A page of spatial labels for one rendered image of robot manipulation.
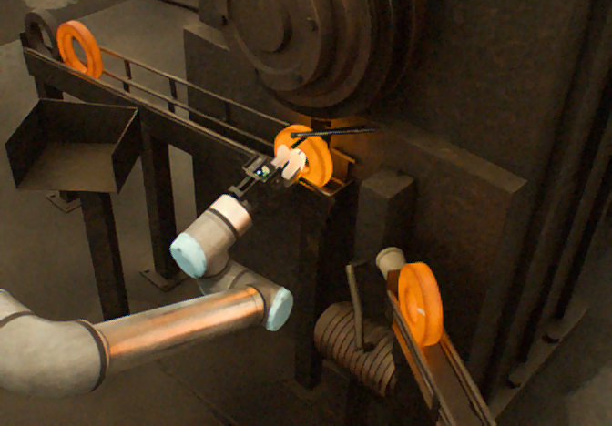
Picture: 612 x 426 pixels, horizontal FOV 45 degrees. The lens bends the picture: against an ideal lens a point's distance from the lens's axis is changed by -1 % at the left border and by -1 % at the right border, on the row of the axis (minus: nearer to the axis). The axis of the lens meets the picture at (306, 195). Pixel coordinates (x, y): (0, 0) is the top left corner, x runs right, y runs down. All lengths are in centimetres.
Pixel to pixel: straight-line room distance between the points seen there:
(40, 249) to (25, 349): 150
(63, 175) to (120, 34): 205
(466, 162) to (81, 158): 99
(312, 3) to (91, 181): 82
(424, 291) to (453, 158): 30
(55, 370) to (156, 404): 100
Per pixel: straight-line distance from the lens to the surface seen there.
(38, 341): 118
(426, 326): 137
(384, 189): 153
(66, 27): 233
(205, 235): 154
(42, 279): 255
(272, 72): 147
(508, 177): 150
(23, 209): 284
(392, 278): 148
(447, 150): 154
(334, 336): 162
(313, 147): 164
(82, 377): 119
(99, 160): 197
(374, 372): 158
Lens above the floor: 174
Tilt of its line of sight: 39 degrees down
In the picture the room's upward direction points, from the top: 3 degrees clockwise
